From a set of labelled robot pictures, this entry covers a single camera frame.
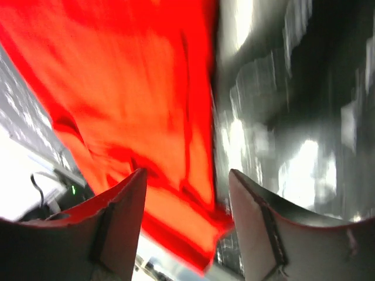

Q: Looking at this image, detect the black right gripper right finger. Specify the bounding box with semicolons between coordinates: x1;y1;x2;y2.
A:
229;169;374;280

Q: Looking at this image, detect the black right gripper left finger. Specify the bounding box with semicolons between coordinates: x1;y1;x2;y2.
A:
1;169;146;280

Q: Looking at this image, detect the red t shirt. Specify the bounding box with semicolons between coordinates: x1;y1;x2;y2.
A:
1;1;234;273

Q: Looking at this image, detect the black marbled table mat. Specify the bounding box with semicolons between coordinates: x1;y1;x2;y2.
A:
1;1;374;280

